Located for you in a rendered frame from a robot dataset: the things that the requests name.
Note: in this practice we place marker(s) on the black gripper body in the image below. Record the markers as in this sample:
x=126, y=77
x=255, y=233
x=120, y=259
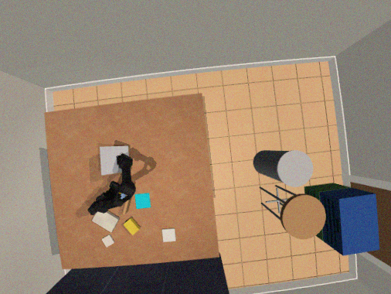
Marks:
x=112, y=190

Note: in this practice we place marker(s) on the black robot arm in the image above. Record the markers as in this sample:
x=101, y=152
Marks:
x=102, y=204

